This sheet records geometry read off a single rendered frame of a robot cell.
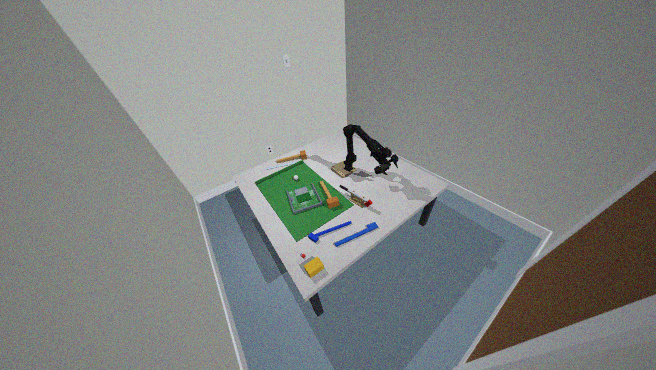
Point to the green flat mat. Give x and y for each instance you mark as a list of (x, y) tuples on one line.
[(303, 223)]

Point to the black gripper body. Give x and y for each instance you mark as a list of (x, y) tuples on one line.
[(394, 158)]

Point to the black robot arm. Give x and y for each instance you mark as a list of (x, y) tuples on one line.
[(377, 150)]

